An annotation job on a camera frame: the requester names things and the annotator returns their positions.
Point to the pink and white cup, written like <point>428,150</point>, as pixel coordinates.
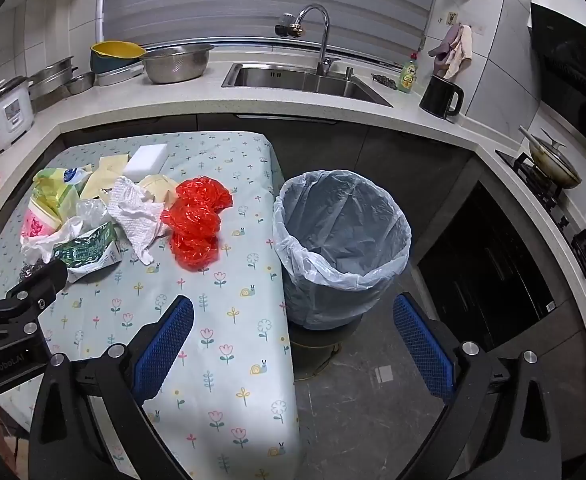
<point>35,225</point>

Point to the black gas stove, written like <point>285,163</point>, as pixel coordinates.
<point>580,250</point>

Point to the floral tablecloth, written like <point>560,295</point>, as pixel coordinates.
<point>213,260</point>

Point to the purple hanging cloth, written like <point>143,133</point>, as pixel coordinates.
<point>443,45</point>

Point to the steel colander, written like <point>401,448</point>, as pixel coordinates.
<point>175,65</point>

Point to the black range hood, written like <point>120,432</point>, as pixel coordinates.
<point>573,70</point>

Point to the dark scrubber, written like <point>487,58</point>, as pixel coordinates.
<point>384,81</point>

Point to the steel steamer pot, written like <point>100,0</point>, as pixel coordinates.
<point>53,80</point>

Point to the white plastic bag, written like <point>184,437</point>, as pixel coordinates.
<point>48,245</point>

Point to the steel sink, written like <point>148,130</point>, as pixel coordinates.
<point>293,82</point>

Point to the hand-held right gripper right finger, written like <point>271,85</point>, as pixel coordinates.
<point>423,350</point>

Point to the black built-in oven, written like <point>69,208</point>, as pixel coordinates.
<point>483,280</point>

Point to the wok with glass lid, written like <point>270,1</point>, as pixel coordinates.
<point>553,162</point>

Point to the black kettle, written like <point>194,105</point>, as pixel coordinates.
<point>438,97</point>

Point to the steel tray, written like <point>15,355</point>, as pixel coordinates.
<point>120,76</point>

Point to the chrome faucet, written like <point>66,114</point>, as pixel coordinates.
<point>323,35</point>

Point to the trash bin with plastic liner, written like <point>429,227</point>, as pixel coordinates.
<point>343,300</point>

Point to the dark shiny wrapper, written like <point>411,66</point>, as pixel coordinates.
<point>27,270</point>

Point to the grey window blind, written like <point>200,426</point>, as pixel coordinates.
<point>253,0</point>

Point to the red plastic bag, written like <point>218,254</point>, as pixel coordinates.
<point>193,220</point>

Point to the green dish soap bottle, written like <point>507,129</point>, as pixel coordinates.
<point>408,76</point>

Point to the long beige wrapper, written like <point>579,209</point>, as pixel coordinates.
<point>113,165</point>

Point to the sink soap pump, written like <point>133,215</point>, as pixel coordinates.
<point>349,73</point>

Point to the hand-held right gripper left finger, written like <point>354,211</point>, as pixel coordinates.
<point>165,350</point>

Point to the yellow and blue basin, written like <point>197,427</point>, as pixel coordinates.
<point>115,55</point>

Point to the small steel bowl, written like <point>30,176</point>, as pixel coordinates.
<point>80,84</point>

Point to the white paper towel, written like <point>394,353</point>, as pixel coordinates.
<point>133,215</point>

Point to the green white snack packet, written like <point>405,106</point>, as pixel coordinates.
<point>90,250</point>

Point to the yellow-green packet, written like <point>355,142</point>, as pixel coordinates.
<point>50,192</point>

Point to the cream hanging cloth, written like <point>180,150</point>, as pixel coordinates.
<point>460,52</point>

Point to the blue and white packet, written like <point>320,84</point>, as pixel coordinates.
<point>77,175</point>

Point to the white rice cooker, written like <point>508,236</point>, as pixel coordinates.
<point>3,115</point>

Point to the white sponge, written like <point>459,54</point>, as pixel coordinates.
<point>145,160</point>

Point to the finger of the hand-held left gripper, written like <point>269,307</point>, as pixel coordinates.
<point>38,290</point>

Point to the clear plastic wrap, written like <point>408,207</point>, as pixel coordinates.
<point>92,214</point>

